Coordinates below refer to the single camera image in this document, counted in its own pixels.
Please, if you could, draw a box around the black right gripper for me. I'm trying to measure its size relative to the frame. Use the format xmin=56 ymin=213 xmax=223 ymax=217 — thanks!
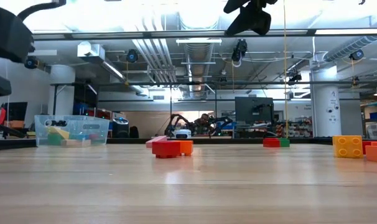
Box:
xmin=223 ymin=0 xmax=279 ymax=37

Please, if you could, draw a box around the red toy brick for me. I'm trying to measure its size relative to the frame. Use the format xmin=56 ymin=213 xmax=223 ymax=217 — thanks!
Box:
xmin=151 ymin=140 xmax=182 ymax=159
xmin=263 ymin=138 xmax=281 ymax=148
xmin=361 ymin=141 xmax=373 ymax=156

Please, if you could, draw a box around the pink long wooden block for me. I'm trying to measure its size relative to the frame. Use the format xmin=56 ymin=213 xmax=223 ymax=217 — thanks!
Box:
xmin=145 ymin=135 xmax=168 ymax=149

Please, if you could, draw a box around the yellow toy brick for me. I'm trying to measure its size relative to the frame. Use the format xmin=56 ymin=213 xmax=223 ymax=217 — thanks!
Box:
xmin=332 ymin=134 xmax=364 ymax=159

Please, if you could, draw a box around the blue wooden block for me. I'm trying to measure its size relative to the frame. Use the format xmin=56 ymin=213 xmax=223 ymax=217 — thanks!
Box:
xmin=68 ymin=133 xmax=90 ymax=141

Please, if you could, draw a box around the natural wood long block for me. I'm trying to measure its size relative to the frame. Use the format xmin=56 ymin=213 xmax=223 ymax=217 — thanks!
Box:
xmin=61 ymin=138 xmax=92 ymax=148

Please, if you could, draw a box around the white ceiling light bar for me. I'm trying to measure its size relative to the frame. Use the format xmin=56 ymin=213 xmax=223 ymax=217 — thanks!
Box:
xmin=175 ymin=38 xmax=223 ymax=45

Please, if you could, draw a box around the black ceiling-hung device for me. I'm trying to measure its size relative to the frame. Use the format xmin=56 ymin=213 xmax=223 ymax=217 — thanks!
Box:
xmin=287 ymin=70 xmax=303 ymax=85

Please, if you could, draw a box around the dark computer monitor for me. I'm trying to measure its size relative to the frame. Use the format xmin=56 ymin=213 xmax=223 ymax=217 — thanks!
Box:
xmin=234 ymin=96 xmax=275 ymax=126

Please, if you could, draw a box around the person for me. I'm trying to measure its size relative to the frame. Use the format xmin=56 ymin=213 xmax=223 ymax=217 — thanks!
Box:
xmin=193 ymin=113 xmax=213 ymax=135

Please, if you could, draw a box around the parts storage shelf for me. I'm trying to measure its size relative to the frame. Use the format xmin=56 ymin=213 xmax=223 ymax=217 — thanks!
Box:
xmin=274 ymin=117 xmax=313 ymax=138

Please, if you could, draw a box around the white box device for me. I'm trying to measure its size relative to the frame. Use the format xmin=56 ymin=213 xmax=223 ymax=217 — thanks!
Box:
xmin=173 ymin=129 xmax=192 ymax=139

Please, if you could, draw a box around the white ceiling air unit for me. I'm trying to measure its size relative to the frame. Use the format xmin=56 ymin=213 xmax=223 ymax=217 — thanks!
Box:
xmin=77 ymin=41 xmax=106 ymax=58

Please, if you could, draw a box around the black cylindrical appliance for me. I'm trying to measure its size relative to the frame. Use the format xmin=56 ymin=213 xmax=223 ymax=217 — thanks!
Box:
xmin=111 ymin=117 xmax=131 ymax=139

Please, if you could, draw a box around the dark shelf unit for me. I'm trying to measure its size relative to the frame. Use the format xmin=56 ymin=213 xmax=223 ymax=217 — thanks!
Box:
xmin=72 ymin=82 xmax=98 ymax=116

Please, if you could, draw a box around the clear plastic bin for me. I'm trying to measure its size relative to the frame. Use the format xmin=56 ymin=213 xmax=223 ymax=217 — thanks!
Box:
xmin=34 ymin=114 xmax=111 ymax=147

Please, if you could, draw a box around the black screen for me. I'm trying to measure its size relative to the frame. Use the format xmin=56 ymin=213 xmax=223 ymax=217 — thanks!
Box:
xmin=0 ymin=101 xmax=29 ymax=123

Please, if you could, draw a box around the orange box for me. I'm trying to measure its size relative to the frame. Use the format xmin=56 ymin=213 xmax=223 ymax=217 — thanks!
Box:
xmin=3 ymin=120 xmax=26 ymax=129

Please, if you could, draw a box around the silver ventilation duct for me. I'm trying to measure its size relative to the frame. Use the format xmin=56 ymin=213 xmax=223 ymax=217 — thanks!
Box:
xmin=323 ymin=34 xmax=377 ymax=62
xmin=183 ymin=42 xmax=215 ymax=94

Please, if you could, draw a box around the black background rig frame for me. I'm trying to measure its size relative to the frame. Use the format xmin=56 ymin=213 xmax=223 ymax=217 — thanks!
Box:
xmin=50 ymin=80 xmax=377 ymax=139

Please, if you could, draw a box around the black blue cord reel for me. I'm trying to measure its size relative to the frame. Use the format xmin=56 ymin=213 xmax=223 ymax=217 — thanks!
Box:
xmin=24 ymin=55 xmax=40 ymax=70
xmin=126 ymin=49 xmax=140 ymax=64
xmin=349 ymin=49 xmax=365 ymax=62

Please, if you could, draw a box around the black aluminium table frame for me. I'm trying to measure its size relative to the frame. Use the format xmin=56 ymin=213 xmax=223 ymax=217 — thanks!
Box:
xmin=0 ymin=136 xmax=377 ymax=151

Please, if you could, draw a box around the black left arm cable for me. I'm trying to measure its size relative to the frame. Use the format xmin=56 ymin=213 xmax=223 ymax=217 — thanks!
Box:
xmin=16 ymin=0 xmax=67 ymax=22

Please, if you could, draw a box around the black drooping cable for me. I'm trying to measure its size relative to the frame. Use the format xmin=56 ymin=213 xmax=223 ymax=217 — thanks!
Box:
xmin=0 ymin=117 xmax=27 ymax=139

